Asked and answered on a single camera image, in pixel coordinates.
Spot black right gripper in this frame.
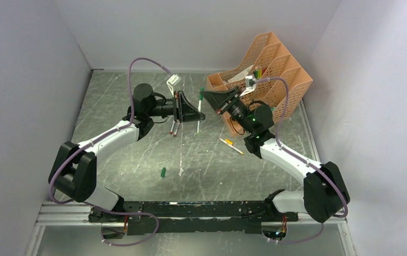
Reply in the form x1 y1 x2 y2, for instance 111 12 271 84
201 86 254 134

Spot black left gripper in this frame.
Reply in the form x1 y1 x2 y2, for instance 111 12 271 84
147 91 205 123

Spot white pen green tip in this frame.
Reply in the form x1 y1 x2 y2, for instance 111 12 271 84
196 95 203 134

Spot white pen yellow tip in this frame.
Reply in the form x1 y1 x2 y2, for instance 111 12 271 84
219 138 244 155

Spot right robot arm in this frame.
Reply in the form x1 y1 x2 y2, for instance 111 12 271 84
200 88 350 223

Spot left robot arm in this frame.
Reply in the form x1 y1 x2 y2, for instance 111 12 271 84
48 83 205 222

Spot white paper booklet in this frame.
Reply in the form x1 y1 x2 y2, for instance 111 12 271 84
227 65 253 83

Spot pack of coloured markers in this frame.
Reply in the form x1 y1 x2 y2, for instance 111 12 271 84
253 68 262 79

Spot orange plastic desk organizer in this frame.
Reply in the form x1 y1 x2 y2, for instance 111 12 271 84
206 32 313 123

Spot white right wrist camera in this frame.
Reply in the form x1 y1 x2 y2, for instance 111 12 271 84
243 75 256 94

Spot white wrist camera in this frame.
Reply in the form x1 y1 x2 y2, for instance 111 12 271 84
166 74 181 96
243 75 256 94

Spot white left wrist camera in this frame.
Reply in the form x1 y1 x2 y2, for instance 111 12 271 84
166 74 181 96

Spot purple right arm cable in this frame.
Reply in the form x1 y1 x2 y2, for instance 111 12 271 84
256 77 349 244

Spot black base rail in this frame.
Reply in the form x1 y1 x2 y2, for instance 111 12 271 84
88 190 299 237

